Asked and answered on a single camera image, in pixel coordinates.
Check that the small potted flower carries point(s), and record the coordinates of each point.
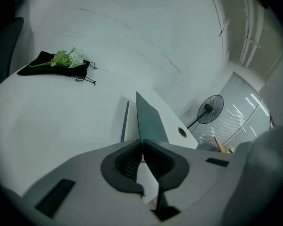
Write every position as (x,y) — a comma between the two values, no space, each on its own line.
(230,149)

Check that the white window blinds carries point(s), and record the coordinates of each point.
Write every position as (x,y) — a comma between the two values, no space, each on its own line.
(235,112)

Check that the round wooden table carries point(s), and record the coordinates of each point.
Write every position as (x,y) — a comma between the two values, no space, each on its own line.
(222,148)

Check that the black pedestal fan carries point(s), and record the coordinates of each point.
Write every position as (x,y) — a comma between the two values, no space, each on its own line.
(211,108)

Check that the black mesh office chair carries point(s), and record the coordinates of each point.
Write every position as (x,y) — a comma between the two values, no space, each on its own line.
(7,50)

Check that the white ceiling pipes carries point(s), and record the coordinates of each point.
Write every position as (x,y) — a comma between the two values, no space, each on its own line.
(250,27)

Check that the grey notebook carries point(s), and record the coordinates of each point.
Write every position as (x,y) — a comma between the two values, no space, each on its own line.
(151,121)

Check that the white artificial flower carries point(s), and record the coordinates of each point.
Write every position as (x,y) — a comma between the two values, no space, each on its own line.
(74,58)

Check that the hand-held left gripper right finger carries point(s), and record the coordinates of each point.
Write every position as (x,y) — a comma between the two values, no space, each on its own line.
(193,173)

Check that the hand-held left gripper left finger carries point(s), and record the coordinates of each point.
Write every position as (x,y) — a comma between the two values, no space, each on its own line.
(85,185)

